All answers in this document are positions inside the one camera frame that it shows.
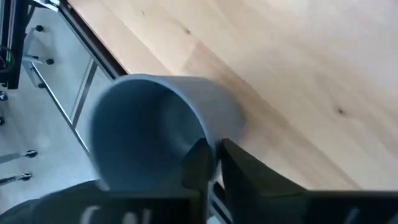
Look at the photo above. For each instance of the silver aluminium stand frame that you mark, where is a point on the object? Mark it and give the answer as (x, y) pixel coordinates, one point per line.
(82, 93)

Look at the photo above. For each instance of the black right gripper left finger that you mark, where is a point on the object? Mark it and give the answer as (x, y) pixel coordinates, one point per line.
(155, 205)

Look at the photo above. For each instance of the grey blue mug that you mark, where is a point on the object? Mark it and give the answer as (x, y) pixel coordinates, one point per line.
(149, 130)

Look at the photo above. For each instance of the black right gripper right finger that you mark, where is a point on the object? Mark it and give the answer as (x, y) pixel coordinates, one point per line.
(264, 193)

